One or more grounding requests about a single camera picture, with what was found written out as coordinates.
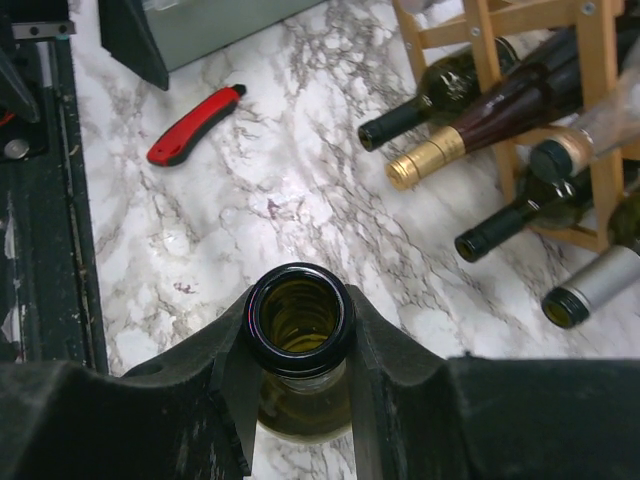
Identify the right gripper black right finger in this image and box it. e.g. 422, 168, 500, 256
347, 287, 639, 479

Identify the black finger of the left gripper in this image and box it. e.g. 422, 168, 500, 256
98, 0, 169, 91
1, 44, 40, 123

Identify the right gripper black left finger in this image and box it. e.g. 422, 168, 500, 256
1, 307, 260, 479

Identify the green wine bottle brown label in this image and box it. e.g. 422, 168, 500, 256
243, 262, 356, 444

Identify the green bottle silver foil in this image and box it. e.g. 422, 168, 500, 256
541, 192, 639, 329

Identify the dark bottle black neck middle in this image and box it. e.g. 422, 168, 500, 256
454, 168, 594, 263

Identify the dark bottle black neck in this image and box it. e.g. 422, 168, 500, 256
357, 35, 521, 153
454, 168, 594, 263

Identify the wooden wine rack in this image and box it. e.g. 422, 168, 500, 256
386, 27, 600, 262

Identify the dark bottle black neck left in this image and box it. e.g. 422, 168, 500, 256
357, 35, 521, 153

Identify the red bottle gold foil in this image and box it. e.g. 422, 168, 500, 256
385, 27, 583, 190

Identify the clear plastic storage box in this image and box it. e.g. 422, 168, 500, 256
142, 0, 318, 71

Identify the red black utility knife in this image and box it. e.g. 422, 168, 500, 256
146, 84, 247, 168

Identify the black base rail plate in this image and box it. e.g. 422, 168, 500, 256
1, 1, 108, 372

